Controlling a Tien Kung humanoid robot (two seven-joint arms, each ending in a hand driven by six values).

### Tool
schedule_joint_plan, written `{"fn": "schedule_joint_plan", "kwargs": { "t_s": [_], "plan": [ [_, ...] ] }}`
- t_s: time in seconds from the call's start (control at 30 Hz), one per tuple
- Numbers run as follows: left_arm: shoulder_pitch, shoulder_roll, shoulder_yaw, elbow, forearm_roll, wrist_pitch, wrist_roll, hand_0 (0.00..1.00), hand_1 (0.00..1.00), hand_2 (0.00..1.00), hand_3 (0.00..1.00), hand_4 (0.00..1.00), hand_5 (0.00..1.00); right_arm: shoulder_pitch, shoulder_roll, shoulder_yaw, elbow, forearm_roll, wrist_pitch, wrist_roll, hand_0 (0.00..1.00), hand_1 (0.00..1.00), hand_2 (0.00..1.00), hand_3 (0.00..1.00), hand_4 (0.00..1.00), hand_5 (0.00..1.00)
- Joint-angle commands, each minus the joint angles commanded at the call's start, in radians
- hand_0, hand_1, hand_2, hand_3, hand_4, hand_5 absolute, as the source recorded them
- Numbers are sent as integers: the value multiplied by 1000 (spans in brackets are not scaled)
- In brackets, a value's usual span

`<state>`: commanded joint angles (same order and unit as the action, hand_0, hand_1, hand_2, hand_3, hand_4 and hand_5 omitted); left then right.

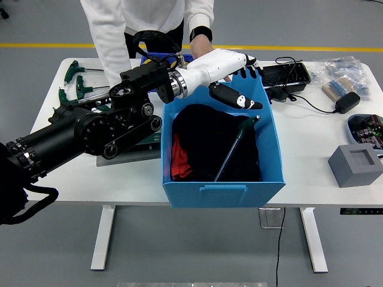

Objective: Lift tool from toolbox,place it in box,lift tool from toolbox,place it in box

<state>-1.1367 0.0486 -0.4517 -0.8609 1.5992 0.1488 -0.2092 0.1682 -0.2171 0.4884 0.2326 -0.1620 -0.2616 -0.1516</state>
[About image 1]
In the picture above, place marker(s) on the person's left hand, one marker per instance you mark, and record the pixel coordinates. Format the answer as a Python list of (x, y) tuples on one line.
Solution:
[(200, 48)]

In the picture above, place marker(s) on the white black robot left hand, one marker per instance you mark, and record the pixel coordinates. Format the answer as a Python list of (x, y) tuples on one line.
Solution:
[(209, 68)]

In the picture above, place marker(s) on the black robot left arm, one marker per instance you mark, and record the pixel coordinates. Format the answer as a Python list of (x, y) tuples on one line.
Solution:
[(60, 137)]

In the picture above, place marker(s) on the person's right forearm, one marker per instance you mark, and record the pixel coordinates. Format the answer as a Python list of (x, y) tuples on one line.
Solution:
[(113, 59)]

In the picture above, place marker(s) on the person's left forearm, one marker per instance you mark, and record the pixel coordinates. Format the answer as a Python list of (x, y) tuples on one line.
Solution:
[(199, 15)]

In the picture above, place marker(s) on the blue folding plastic box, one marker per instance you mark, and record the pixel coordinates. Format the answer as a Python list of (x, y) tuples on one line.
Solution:
[(221, 197)]

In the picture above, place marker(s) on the black wrist watch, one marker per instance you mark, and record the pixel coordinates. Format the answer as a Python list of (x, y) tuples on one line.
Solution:
[(200, 33)]

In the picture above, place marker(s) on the small dark blue parts bin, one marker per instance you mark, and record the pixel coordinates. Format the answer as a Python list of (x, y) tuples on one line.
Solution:
[(158, 55)]

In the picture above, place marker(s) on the person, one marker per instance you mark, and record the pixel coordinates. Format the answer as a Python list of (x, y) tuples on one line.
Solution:
[(143, 15)]

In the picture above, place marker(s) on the small black device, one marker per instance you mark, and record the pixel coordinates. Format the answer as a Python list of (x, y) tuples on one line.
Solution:
[(278, 94)]

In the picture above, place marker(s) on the black plastic tray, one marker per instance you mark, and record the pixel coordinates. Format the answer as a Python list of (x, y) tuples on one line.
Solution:
[(284, 74)]

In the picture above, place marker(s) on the black cloth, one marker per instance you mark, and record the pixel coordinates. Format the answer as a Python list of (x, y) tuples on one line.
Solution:
[(203, 143)]

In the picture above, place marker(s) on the red cloth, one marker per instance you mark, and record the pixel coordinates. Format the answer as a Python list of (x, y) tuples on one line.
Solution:
[(178, 161)]

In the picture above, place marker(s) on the tan resistor strip bundle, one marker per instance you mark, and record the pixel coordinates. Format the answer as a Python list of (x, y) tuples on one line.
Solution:
[(336, 89)]

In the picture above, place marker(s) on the clear plastic bag of resistors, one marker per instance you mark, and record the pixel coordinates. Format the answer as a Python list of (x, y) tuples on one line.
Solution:
[(344, 68)]

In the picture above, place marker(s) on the black power adapter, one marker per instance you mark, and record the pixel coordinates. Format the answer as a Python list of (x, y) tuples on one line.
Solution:
[(347, 102)]

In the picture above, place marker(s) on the pale blue shallow dish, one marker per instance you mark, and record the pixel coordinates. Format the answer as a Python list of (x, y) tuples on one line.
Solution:
[(353, 125)]

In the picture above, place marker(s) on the metal floor plate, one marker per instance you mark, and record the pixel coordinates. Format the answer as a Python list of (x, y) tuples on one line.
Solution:
[(269, 218)]

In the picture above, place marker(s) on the dark electronic parts pile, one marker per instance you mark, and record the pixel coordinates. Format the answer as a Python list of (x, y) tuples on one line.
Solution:
[(369, 131)]

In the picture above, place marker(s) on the grey block with square recess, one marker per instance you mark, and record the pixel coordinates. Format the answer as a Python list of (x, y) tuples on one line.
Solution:
[(350, 173)]

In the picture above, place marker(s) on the black chair caster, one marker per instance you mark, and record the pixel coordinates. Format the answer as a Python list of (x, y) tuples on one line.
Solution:
[(3, 12)]

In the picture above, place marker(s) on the white table leg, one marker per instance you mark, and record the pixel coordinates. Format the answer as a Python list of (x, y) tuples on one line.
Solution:
[(314, 242), (103, 239)]

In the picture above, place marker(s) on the black table control panel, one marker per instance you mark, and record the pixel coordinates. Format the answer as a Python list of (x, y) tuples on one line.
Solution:
[(362, 211)]

